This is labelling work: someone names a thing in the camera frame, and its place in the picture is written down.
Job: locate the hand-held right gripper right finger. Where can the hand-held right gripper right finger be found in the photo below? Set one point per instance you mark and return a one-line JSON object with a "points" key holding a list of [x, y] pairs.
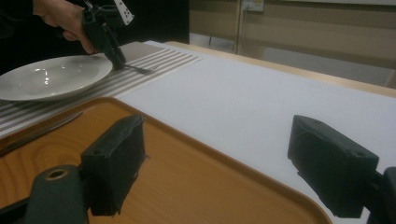
{"points": [[333, 168]]}

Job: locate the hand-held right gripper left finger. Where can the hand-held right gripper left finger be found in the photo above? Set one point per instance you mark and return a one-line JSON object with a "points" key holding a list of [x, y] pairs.
{"points": [[115, 165]]}

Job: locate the white plate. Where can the white plate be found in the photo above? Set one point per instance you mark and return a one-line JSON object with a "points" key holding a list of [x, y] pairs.
{"points": [[62, 81]]}

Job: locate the brown wooden tray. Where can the brown wooden tray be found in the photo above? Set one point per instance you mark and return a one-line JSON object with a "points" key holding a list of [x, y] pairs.
{"points": [[186, 186]]}

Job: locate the striped grey placemat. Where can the striped grey placemat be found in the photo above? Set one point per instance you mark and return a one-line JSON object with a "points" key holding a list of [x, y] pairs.
{"points": [[169, 62]]}

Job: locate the light wooden table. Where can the light wooden table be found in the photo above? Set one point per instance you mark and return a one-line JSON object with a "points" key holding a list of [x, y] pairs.
{"points": [[311, 76]]}

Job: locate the white board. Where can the white board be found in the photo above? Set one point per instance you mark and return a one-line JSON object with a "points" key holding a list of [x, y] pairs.
{"points": [[249, 102]]}

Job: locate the white wall socket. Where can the white wall socket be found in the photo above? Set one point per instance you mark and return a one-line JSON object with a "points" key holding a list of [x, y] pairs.
{"points": [[252, 4]]}

